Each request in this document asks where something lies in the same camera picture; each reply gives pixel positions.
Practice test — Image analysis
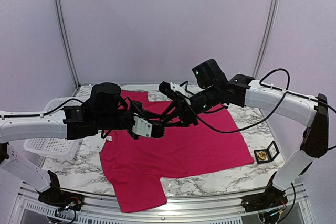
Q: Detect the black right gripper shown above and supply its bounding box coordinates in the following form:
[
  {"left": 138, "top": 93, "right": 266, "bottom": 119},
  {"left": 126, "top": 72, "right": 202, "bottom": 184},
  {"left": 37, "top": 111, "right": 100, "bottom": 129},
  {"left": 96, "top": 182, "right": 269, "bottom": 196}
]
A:
[{"left": 162, "top": 84, "right": 221, "bottom": 127}]

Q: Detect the black brooch box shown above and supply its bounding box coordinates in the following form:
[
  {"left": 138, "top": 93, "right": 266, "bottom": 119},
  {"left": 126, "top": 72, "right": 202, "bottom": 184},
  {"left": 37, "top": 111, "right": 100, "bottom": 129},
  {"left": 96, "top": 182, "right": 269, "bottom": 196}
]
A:
[
  {"left": 254, "top": 141, "right": 280, "bottom": 164},
  {"left": 179, "top": 80, "right": 195, "bottom": 97}
]

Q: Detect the magenta t-shirt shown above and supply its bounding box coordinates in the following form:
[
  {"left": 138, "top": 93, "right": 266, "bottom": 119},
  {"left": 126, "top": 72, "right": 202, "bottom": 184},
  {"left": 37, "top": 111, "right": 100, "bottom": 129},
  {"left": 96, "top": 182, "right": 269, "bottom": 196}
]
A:
[{"left": 99, "top": 90, "right": 255, "bottom": 214}]

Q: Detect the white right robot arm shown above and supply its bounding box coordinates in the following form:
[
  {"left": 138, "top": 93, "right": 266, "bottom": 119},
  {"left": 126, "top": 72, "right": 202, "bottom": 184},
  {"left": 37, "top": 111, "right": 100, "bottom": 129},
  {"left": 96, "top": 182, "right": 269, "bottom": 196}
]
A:
[{"left": 159, "top": 73, "right": 329, "bottom": 212}]

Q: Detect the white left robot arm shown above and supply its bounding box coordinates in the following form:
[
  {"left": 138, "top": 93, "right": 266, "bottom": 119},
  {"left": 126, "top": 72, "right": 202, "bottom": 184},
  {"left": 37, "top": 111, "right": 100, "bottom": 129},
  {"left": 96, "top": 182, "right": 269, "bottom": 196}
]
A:
[{"left": 1, "top": 98, "right": 164, "bottom": 207}]

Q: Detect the gold brooch in box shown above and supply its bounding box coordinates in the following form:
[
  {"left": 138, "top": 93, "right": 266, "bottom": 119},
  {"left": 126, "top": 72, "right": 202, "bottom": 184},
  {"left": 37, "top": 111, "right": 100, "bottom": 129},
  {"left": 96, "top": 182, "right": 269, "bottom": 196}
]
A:
[{"left": 258, "top": 151, "right": 267, "bottom": 160}]

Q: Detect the white plastic basket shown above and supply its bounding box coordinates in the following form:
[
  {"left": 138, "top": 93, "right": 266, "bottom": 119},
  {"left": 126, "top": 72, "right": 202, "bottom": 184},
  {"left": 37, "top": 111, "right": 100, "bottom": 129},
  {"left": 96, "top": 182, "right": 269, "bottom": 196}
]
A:
[{"left": 24, "top": 97, "right": 88, "bottom": 161}]

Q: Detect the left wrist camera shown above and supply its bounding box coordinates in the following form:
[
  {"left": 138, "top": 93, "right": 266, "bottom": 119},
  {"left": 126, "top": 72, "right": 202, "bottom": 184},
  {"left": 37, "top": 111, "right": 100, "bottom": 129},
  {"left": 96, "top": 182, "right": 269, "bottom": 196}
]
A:
[{"left": 128, "top": 115, "right": 165, "bottom": 140}]

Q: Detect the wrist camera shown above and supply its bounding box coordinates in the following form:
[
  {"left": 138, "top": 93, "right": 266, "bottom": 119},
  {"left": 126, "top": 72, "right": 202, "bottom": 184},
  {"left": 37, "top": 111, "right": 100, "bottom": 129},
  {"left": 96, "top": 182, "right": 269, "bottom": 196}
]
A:
[
  {"left": 128, "top": 115, "right": 165, "bottom": 140},
  {"left": 159, "top": 81, "right": 187, "bottom": 100}
]

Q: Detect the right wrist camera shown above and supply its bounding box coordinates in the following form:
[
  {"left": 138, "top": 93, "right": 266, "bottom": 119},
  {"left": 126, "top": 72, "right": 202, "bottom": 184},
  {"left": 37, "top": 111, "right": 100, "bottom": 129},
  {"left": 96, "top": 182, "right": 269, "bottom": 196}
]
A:
[{"left": 159, "top": 81, "right": 187, "bottom": 100}]

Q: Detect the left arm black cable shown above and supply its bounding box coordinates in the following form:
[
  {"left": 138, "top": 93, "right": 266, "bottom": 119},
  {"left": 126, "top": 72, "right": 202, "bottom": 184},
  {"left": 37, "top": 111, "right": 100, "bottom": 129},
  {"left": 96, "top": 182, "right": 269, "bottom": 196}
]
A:
[{"left": 41, "top": 98, "right": 87, "bottom": 117}]

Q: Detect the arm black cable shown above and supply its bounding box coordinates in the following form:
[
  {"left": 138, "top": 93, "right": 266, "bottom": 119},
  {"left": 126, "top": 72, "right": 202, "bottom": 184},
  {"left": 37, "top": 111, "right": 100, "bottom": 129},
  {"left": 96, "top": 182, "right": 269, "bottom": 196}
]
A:
[
  {"left": 41, "top": 98, "right": 87, "bottom": 117},
  {"left": 194, "top": 68, "right": 291, "bottom": 133}
]

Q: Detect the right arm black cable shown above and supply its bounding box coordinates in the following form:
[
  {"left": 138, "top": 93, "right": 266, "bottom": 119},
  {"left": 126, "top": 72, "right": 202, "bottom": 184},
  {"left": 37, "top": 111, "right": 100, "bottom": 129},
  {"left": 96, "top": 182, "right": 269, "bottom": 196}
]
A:
[{"left": 194, "top": 68, "right": 291, "bottom": 133}]

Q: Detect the aluminium right corner post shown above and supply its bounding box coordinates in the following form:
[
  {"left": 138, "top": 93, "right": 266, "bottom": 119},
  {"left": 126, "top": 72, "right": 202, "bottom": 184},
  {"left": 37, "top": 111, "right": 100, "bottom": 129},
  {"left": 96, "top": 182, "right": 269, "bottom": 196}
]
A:
[{"left": 253, "top": 0, "right": 279, "bottom": 78}]

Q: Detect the aluminium corner post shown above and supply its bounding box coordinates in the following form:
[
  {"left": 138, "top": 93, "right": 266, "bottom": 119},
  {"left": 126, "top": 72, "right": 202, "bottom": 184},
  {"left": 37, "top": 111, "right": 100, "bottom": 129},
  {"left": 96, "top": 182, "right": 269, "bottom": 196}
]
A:
[
  {"left": 253, "top": 0, "right": 279, "bottom": 78},
  {"left": 54, "top": 0, "right": 81, "bottom": 90}
]

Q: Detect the aluminium front frame rail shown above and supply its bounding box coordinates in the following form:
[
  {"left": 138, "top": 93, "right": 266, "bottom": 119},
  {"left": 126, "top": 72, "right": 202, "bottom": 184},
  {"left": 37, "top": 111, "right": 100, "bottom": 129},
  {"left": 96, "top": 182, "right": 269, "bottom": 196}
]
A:
[{"left": 8, "top": 183, "right": 317, "bottom": 223}]

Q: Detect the aluminium left corner post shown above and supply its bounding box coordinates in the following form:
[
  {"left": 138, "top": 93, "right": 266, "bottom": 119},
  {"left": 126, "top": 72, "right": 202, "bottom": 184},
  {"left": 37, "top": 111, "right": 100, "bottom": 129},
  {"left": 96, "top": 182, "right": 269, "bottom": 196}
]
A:
[{"left": 54, "top": 0, "right": 81, "bottom": 90}]

